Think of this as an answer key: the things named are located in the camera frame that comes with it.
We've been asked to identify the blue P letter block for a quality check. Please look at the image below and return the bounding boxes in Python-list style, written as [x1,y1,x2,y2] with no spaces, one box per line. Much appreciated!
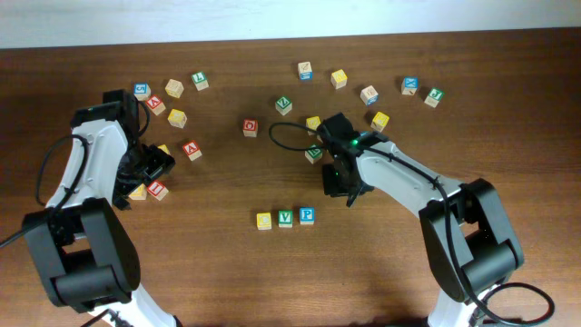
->
[299,207,316,225]

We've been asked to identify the green V letter block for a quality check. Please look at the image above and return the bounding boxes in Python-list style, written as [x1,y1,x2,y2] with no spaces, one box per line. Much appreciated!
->
[278,210,293,228]

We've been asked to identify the yellow C letter block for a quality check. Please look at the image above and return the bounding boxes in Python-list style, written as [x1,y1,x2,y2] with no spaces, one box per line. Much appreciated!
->
[256,213,272,231]

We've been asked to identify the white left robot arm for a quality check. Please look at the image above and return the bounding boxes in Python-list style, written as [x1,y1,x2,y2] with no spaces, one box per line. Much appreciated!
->
[22,89,180,326]

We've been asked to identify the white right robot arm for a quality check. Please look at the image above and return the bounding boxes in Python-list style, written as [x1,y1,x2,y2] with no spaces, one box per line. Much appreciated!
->
[317,114,524,326]

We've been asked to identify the yellow O letter block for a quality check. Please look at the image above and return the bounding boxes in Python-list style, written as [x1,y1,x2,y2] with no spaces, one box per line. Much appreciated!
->
[158,144,171,155]

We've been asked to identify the red I letter block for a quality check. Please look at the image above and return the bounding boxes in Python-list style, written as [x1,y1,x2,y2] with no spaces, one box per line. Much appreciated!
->
[146,180,169,201]

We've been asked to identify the yellow Q letter block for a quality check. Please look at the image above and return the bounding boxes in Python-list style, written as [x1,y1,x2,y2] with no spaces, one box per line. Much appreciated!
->
[129,183,148,201]

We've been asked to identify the green R block upper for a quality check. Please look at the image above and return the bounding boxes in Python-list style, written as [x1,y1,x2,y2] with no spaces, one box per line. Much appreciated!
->
[305,144,323,164]

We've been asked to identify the red A letter block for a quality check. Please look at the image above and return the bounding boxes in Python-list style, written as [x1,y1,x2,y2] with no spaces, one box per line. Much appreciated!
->
[182,141,202,161]

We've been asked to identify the yellow block cluster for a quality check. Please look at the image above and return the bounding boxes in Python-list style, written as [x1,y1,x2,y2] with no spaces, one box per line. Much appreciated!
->
[168,109,187,128]
[306,116,321,136]

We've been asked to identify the red A block far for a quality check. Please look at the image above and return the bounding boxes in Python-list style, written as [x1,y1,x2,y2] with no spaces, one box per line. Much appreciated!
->
[145,94,166,115]

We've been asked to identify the yellow block right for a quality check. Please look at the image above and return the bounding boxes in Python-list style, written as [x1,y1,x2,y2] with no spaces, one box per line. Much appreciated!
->
[370,112,389,133]

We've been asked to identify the blue 5 number block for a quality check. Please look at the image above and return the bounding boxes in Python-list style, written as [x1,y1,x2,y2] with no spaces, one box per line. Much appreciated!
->
[133,83,152,102]

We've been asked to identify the yellow sided plain block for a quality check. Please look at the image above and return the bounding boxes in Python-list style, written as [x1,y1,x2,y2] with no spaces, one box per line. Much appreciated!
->
[165,79,184,98]

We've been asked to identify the orange sided plain block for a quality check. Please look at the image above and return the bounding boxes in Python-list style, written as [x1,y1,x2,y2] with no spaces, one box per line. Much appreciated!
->
[359,85,379,105]

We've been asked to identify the green Z letter block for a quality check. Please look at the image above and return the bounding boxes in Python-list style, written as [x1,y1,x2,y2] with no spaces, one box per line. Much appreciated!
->
[275,96,292,115]

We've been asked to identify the yellow block far top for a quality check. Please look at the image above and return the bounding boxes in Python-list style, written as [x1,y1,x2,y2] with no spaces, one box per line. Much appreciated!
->
[330,69,348,89]

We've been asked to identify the green L letter block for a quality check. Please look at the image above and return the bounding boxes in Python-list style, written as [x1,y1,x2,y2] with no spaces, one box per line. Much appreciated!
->
[192,72,209,91]

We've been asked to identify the red O letter block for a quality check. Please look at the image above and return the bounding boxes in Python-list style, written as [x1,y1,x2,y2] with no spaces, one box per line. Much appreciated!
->
[242,119,258,137]

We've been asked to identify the blue sided top block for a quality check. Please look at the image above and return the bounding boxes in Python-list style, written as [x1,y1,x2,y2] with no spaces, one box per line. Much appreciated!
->
[298,62,313,81]

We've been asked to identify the blue X letter block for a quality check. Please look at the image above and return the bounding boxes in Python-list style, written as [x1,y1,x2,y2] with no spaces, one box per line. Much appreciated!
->
[401,76,419,95]

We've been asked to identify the green J letter block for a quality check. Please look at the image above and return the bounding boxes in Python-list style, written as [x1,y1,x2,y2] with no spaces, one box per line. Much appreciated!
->
[424,87,445,108]

